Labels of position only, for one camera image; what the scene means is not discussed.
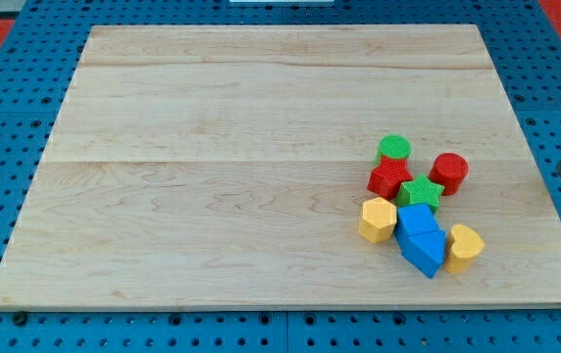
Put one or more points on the light wooden board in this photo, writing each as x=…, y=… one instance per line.
x=223, y=167

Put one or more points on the red cylinder block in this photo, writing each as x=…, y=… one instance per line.
x=449, y=170

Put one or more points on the yellow heart block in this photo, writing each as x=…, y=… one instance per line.
x=463, y=246

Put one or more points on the green star block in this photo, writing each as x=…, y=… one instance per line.
x=420, y=190

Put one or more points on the blue triangle block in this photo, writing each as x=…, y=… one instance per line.
x=425, y=251

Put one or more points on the red star block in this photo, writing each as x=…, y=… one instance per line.
x=386, y=178

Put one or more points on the blue cube block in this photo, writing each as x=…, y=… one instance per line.
x=413, y=220

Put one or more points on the green cylinder block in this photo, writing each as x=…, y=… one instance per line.
x=393, y=146

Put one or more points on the yellow hexagon block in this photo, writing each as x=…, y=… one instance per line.
x=378, y=219

